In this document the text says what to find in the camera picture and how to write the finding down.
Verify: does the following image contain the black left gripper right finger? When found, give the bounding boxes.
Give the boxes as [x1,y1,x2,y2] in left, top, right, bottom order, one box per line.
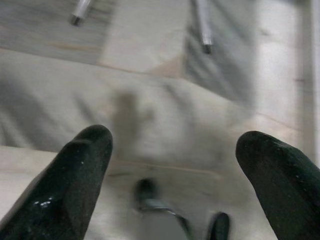
[235,130,320,240]

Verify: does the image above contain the black robot foot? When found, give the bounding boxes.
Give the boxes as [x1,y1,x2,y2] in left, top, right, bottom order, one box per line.
[207,211,231,240]

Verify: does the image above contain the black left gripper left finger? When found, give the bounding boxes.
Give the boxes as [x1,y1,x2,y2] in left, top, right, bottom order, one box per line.
[0,124,114,240]

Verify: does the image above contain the beige cloth sheet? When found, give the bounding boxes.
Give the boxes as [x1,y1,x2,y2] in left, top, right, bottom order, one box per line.
[0,48,320,240]

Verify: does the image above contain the silver metal furniture leg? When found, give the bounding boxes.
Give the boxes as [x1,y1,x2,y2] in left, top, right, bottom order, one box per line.
[190,0,214,55]
[69,0,92,26]

